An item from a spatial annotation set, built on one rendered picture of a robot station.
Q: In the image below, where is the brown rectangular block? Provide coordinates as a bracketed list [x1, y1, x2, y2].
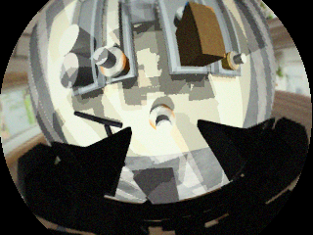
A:
[175, 1, 227, 67]

